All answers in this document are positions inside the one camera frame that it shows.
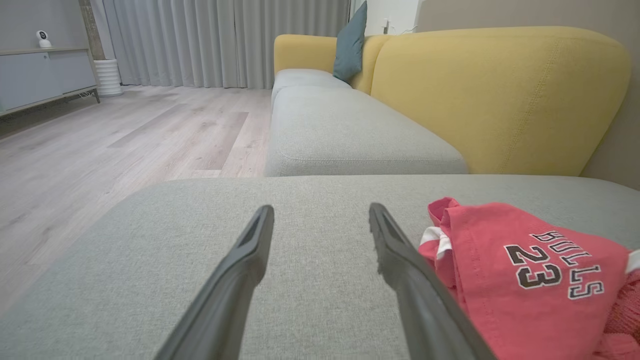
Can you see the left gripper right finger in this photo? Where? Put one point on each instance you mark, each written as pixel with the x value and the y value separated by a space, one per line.
pixel 425 315

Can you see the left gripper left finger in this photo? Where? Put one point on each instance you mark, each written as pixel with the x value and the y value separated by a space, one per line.
pixel 225 310

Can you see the red white-sleeved Bulls jersey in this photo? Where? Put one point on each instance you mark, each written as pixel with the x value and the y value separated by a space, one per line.
pixel 500 300

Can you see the red white-trimmed knit garment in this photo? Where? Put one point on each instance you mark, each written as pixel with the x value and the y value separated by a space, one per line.
pixel 625 320

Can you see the large grey sofa ottoman cushion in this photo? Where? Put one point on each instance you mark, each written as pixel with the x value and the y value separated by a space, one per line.
pixel 320 300

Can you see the large yellow sofa backrest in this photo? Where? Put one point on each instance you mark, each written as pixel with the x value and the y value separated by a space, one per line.
pixel 500 100

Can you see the small grey sofa seat cushion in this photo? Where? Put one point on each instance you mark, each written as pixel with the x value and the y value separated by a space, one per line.
pixel 305 77

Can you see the white ribbed cylinder pot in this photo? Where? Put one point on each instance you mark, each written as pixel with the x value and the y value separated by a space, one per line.
pixel 108 77

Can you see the small yellow sofa backrest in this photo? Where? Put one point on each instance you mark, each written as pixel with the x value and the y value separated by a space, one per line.
pixel 300 52

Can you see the grey pleated curtain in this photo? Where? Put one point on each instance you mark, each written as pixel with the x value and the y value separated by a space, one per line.
pixel 225 40

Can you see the teal throw pillow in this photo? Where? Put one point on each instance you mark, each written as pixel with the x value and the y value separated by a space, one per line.
pixel 350 45

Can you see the grey sideboard cabinet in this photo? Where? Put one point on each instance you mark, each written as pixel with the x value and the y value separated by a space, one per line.
pixel 30 75

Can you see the brown rough column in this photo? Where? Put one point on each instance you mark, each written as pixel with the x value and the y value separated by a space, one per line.
pixel 91 30

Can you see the white wall plug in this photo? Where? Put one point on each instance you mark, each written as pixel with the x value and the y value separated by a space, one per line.
pixel 386 27

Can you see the small white security camera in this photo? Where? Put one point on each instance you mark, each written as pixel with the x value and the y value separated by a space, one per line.
pixel 43 37

